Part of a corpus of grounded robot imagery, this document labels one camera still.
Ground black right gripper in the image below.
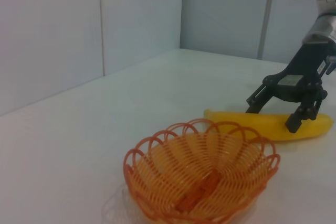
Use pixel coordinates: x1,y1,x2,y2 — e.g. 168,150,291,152
245,40,331,134

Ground yellow banana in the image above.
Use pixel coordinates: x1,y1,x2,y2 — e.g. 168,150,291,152
204,108,335,143

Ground orange wire basket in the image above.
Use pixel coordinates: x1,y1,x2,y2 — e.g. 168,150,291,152
123,118,281,221

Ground grey right wrist cable connector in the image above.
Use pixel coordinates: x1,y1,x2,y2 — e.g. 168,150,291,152
324,55,336,76

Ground grey vertical wall strip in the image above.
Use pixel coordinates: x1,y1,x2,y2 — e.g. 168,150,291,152
257,0,277,60

